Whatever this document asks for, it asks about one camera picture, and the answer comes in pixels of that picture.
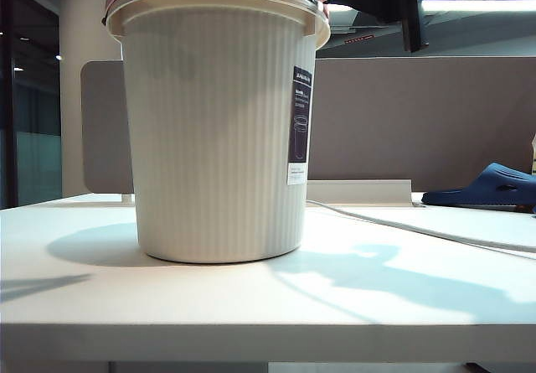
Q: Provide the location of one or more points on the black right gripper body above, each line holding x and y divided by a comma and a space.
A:
411, 17

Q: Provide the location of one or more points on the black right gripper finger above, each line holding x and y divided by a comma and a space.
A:
381, 8

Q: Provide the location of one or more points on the cream ribbed trash can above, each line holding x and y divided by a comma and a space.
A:
209, 138

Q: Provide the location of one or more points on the red led sign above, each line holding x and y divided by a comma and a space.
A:
359, 39

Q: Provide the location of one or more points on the ceiling light strip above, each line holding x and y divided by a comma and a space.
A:
481, 6

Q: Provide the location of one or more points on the dark label sticker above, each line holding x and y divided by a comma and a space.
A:
300, 117

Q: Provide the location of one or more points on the blue foam slipper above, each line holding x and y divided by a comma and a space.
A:
481, 188

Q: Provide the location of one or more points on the beige round column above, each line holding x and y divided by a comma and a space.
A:
84, 33

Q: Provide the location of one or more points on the grey rounded desk divider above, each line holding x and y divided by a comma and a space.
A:
104, 130

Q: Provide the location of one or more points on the white divider foot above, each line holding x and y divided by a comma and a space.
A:
127, 198

